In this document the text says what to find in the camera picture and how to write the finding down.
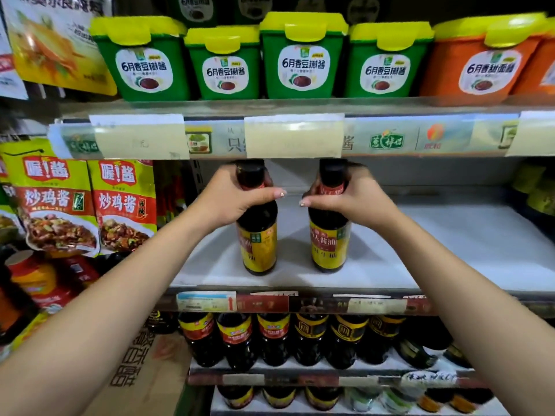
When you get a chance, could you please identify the person's right forearm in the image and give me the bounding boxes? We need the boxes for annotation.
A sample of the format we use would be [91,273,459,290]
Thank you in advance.
[377,216,555,416]

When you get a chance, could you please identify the hanging yellow sauce packets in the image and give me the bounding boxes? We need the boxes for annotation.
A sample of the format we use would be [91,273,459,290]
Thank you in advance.
[0,138,188,258]

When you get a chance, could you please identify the person's left forearm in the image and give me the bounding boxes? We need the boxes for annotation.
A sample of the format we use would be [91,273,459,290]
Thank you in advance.
[0,211,243,416]

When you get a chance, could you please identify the person's right hand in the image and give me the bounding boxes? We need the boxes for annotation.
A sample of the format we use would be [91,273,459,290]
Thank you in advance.
[299,162,402,239]

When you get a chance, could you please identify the row of green sauce tubs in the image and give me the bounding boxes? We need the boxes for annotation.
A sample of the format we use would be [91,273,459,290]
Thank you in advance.
[90,16,191,102]
[184,25,261,101]

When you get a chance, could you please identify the orange squeeze bottle red cap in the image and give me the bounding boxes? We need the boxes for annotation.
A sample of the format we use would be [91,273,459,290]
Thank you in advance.
[5,250,77,315]

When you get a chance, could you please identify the row of short sauce jars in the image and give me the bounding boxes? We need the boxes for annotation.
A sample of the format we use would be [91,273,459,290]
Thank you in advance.
[216,385,495,414]

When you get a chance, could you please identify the green tub yellow lid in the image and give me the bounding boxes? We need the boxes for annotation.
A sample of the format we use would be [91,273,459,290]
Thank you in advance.
[345,21,434,99]

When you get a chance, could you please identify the yellow food print pouch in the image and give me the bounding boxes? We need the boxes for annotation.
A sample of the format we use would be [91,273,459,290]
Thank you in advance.
[0,0,118,96]

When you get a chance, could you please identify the row of olive label bottles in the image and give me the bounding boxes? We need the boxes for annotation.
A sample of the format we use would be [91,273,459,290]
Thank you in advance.
[510,162,555,217]

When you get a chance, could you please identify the yellow label soy sauce bottle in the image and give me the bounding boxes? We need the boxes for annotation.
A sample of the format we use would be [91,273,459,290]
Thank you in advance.
[308,158,352,273]
[235,159,279,277]

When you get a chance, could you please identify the orange and green sauce tubs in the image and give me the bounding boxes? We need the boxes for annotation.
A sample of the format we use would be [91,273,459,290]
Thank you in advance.
[259,12,349,100]

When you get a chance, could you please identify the person's left hand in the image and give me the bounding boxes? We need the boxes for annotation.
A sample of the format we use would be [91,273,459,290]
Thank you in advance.
[190,163,287,230]

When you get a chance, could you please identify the handwritten white price tag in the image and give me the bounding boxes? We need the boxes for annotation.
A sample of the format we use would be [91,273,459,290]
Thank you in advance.
[401,370,458,388]

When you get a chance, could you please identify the row of large dark bottles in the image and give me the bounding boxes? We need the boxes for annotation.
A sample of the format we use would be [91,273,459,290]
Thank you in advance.
[145,311,473,373]

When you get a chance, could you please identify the printed brown cardboard box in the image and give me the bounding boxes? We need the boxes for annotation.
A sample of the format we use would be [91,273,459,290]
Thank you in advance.
[82,329,194,416]

